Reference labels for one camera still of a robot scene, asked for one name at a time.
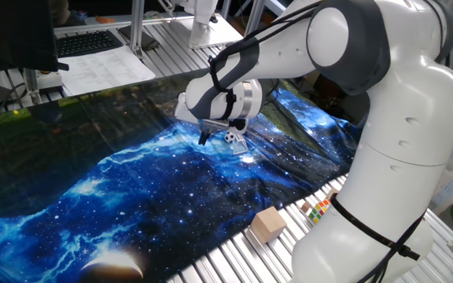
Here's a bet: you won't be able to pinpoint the black keyboard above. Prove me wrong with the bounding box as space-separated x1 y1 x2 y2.
55 29 124 59

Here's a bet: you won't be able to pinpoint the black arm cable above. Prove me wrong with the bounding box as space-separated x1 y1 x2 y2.
208 0 447 283

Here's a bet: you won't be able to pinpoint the Rubik's cube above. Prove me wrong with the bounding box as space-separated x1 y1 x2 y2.
308 198 332 225

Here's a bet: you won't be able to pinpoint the large wooden cube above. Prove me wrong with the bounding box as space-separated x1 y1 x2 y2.
249 206 288 244

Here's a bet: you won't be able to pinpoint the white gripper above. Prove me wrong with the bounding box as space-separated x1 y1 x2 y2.
174 92 249 146

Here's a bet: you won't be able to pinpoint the aluminium frame post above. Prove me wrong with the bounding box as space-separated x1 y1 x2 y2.
130 0 145 58

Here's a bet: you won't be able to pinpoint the black monitor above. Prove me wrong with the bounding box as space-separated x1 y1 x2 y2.
0 0 70 75

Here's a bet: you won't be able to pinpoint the galaxy print cloth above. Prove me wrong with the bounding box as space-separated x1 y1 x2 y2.
0 70 363 283

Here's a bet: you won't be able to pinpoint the white mini soccer goal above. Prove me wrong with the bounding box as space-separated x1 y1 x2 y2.
228 125 249 156

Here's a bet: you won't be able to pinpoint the black phone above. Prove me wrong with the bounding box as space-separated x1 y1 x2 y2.
118 25 160 51

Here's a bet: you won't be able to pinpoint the white paper sheets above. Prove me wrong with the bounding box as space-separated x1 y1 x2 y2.
58 46 157 97

